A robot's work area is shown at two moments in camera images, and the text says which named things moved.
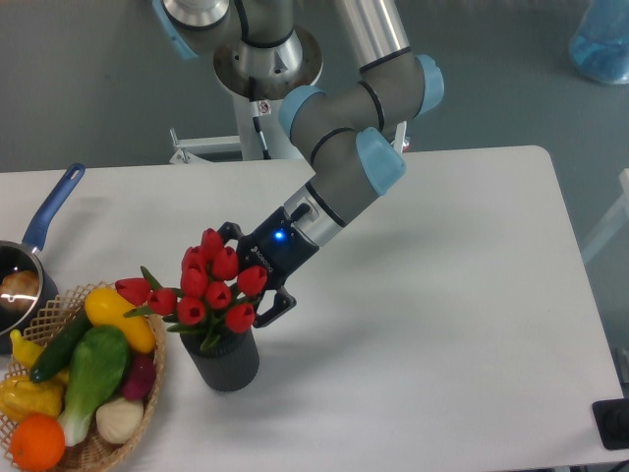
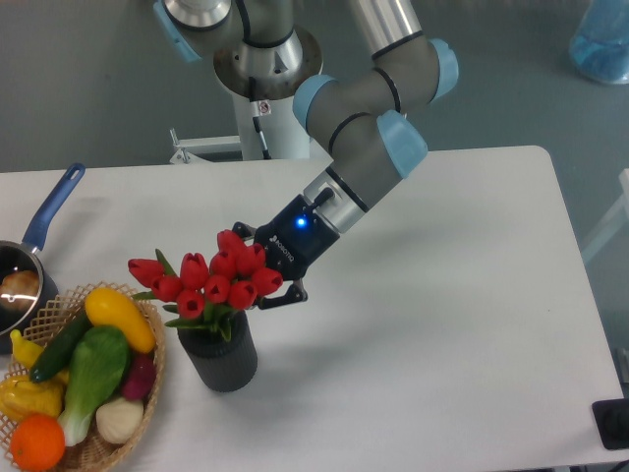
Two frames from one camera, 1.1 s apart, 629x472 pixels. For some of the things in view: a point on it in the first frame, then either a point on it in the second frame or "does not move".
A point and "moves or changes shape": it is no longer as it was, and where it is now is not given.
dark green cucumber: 60,345 does not move
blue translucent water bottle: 600,46 does not move
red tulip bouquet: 213,294 moves or changes shape
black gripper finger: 283,301 to 297,293
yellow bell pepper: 21,396 does not move
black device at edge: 611,417 does not move
